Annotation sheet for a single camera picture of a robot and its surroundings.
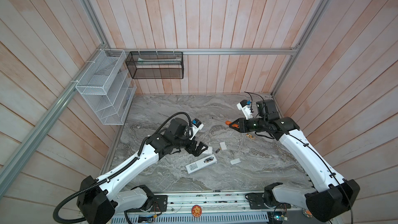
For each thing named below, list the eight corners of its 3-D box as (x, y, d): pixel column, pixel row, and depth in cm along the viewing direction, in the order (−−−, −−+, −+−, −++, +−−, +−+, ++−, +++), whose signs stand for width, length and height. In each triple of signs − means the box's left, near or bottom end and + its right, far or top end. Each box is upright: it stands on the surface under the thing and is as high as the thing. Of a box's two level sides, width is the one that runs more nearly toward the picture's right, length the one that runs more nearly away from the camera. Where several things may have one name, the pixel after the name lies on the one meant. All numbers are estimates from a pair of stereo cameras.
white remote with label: (188, 174, 84) (188, 173, 82) (185, 166, 87) (185, 165, 85) (218, 162, 89) (218, 160, 87) (214, 155, 91) (215, 153, 89)
